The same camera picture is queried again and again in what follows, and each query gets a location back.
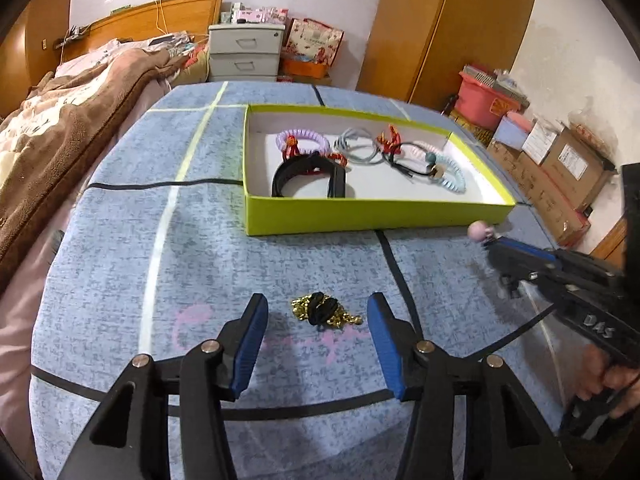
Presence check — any pink bead hair tie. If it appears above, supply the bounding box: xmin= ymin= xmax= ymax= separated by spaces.
xmin=465 ymin=219 xmax=497 ymax=245

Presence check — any gold chain with black tie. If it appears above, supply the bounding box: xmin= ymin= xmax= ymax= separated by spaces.
xmin=290 ymin=290 xmax=365 ymax=331

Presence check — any light blue spiral hair tie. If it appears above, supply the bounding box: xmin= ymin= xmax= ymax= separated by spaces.
xmin=424 ymin=152 xmax=468 ymax=195

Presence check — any red gold charm bracelet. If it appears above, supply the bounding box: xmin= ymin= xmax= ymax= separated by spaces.
xmin=375 ymin=123 xmax=406 ymax=157

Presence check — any red knotted cord bracelet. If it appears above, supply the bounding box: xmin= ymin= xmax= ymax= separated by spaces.
xmin=281 ymin=134 xmax=350 ymax=170

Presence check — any grey-blue leather cord bracelet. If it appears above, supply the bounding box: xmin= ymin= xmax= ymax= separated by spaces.
xmin=332 ymin=127 xmax=388 ymax=166

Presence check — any person's right hand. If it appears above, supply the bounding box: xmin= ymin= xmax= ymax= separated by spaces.
xmin=576 ymin=344 xmax=640 ymax=418

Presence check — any brown cardboard box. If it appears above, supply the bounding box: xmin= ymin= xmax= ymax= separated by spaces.
xmin=488 ymin=128 xmax=616 ymax=248

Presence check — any yellow patterned box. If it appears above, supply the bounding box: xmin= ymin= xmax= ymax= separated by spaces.
xmin=448 ymin=110 xmax=495 ymax=148

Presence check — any blue patterned tablecloth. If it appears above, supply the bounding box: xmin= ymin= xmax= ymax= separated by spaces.
xmin=29 ymin=81 xmax=544 ymax=479

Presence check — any pink plastic bin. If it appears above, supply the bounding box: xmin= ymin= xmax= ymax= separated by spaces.
xmin=454 ymin=72 xmax=521 ymax=131

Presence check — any green-edged white cardboard tray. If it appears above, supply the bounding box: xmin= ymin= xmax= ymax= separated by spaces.
xmin=243 ymin=104 xmax=516 ymax=236

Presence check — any black headband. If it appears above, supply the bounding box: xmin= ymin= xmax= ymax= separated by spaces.
xmin=271 ymin=151 xmax=346 ymax=198

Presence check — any large wooden wardrobe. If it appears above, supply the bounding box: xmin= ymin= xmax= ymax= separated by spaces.
xmin=357 ymin=0 xmax=535 ymax=110

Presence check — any brown fleece blanket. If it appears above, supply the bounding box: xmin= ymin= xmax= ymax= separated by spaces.
xmin=1 ymin=48 xmax=186 ymax=288

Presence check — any orange box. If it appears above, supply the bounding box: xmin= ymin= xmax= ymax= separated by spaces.
xmin=280 ymin=58 xmax=329 ymax=79

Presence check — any grey three-drawer cabinet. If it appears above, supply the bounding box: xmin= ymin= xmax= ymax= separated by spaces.
xmin=208 ymin=24 xmax=285 ymax=81

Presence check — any red patterned gift bag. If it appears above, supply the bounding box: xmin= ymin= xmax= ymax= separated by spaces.
xmin=283 ymin=18 xmax=344 ymax=66

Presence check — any wooden bed headboard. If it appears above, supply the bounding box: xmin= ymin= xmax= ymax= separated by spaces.
xmin=61 ymin=0 xmax=222 ymax=62

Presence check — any black cord wooden bead bracelet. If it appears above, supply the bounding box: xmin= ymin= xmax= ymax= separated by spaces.
xmin=382 ymin=146 xmax=449 ymax=183

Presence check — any pink spiral hair tie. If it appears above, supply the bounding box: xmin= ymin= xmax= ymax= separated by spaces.
xmin=399 ymin=140 xmax=447 ymax=162

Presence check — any purple spiral hair tie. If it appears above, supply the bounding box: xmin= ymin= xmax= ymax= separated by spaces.
xmin=274 ymin=128 xmax=332 ymax=158

